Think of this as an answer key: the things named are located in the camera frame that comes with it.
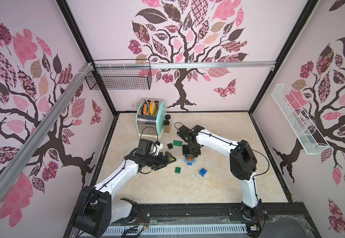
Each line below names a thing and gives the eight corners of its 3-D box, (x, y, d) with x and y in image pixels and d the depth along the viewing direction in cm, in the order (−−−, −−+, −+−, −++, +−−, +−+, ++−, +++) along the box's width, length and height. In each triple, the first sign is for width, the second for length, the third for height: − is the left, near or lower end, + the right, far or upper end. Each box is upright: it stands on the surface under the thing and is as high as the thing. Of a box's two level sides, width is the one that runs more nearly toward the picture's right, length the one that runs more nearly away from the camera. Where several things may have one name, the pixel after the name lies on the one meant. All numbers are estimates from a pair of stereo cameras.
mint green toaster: (134, 140, 105) (126, 122, 90) (139, 117, 120) (133, 98, 105) (165, 140, 105) (163, 122, 90) (166, 117, 120) (165, 97, 105)
